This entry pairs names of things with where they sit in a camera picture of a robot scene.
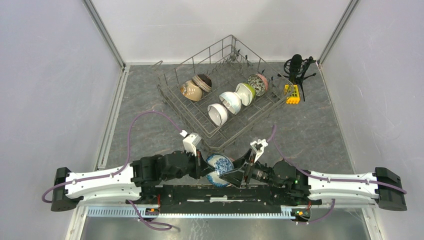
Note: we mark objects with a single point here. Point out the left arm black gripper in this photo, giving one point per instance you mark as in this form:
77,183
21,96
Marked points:
202,167

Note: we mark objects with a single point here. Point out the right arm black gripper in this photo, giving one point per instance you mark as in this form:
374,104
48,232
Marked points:
234,177

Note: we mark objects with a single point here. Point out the blue floral bowl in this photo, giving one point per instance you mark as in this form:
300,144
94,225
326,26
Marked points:
221,164

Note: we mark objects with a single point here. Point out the green and white bowl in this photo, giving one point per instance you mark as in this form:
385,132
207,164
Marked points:
246,93

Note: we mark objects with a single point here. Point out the brown rimmed cream bowl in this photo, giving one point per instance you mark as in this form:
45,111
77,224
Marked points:
203,81

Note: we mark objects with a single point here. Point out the floral brown patterned bowl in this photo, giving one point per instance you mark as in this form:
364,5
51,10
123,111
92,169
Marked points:
259,82

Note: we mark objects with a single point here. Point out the pink bowl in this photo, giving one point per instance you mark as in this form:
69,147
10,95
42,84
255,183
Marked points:
214,179

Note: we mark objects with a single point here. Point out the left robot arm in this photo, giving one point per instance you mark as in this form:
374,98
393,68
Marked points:
135,181

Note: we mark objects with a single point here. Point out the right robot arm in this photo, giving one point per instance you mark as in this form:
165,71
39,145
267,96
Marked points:
293,186

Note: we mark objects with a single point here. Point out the yellow block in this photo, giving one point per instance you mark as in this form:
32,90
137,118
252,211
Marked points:
294,98

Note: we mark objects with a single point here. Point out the black microphone on tripod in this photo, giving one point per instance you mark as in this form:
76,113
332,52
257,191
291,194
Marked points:
296,68

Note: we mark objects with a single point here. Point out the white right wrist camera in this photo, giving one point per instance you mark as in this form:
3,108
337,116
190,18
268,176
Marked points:
258,146

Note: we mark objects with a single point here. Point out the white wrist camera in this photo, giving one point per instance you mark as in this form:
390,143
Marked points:
258,146
190,142

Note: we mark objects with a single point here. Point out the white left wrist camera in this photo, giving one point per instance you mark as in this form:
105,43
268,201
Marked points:
190,142

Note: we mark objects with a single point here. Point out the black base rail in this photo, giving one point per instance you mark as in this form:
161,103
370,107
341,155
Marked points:
210,199

